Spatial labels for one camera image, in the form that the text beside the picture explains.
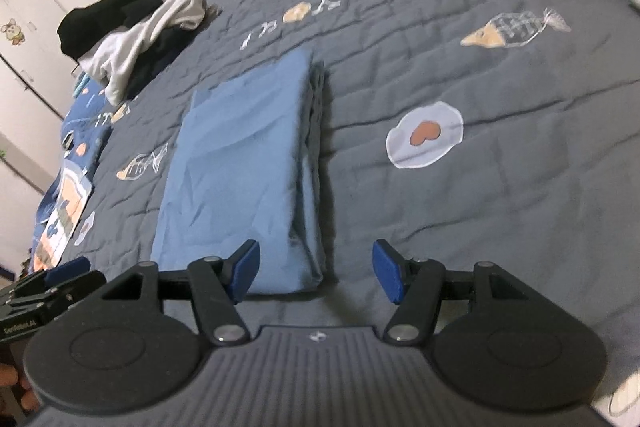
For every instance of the blue bed sheet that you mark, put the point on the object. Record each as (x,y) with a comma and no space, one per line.
(235,157)

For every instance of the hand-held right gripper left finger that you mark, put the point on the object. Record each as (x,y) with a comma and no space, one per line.
(245,269)

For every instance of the dark crumpled garment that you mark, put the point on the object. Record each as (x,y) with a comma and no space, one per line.
(165,52)

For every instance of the person's left hand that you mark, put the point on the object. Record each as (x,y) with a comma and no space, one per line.
(10,377)

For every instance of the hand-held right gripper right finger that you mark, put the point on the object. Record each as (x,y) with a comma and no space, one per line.
(387,269)

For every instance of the black fleece garment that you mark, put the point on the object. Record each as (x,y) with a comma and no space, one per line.
(115,7)

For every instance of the cartoon dog sticker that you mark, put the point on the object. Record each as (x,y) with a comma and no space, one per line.
(12,32)

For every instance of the grey printed quilt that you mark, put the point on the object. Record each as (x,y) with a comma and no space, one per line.
(450,207)

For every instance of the white bedside cabinet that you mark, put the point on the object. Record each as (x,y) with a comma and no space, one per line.
(35,12)

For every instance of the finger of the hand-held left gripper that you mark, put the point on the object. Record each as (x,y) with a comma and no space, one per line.
(60,299)
(67,269)

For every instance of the white hooded sweatshirt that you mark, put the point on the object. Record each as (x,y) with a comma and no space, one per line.
(130,47)

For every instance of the blue printed quilt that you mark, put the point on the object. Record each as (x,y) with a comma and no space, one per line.
(75,142)

